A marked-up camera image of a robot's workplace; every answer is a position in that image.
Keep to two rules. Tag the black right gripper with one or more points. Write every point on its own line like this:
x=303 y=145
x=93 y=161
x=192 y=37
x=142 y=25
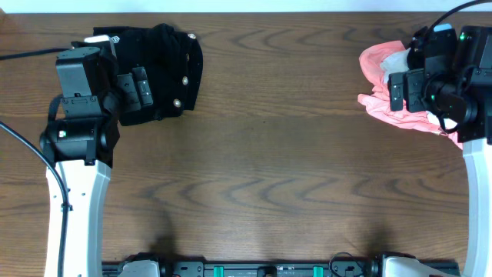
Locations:
x=414 y=82

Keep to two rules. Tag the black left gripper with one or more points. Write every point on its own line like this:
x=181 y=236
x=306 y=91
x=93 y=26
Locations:
x=126 y=85

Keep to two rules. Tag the black polo shirt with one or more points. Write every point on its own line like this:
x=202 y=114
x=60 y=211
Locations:
x=161 y=50

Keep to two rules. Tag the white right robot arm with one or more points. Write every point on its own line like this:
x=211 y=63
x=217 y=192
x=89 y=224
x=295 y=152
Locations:
x=450 y=76

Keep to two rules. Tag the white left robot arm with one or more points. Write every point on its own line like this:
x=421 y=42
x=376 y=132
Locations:
x=78 y=142

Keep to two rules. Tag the white garment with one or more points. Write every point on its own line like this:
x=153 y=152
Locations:
x=395 y=63

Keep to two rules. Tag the coral pink garment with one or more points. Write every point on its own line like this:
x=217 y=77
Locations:
x=377 y=104

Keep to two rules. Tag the black velvet buttoned garment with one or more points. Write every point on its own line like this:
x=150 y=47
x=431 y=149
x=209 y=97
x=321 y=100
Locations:
x=174 y=108

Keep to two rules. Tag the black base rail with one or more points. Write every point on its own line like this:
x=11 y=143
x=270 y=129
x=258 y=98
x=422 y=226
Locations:
x=341 y=264

